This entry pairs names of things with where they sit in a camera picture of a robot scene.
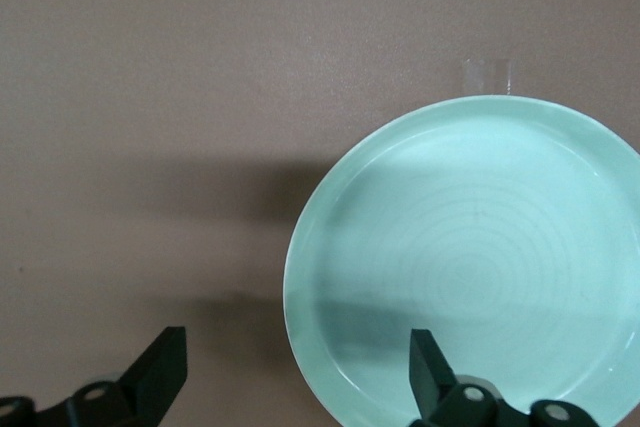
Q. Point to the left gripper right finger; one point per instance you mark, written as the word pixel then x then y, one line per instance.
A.
pixel 430 377

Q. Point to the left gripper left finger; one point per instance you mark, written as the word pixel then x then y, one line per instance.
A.
pixel 150 387

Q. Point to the light green plate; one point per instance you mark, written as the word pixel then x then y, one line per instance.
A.
pixel 475 222

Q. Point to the brown table cloth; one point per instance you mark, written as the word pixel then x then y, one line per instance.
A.
pixel 150 97

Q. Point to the clear tape piece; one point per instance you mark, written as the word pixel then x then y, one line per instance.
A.
pixel 487 77

